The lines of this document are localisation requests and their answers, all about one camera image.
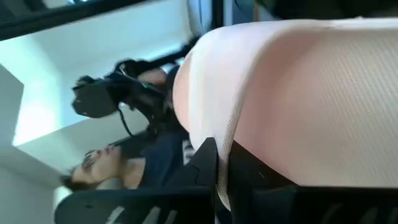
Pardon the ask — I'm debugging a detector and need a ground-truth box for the person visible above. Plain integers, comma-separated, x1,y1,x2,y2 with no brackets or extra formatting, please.
60,67,195,192

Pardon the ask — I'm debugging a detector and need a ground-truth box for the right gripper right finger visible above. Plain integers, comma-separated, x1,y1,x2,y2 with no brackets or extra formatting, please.
228,140,398,224

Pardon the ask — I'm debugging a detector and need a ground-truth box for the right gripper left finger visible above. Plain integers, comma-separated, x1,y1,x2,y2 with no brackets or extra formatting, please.
55,137,218,224

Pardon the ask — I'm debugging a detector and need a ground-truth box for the pink slide sandal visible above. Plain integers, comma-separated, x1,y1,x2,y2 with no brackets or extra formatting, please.
172,17,398,211

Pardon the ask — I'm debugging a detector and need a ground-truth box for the black overhead frame beam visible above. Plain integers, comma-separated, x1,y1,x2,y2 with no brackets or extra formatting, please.
0,0,147,42

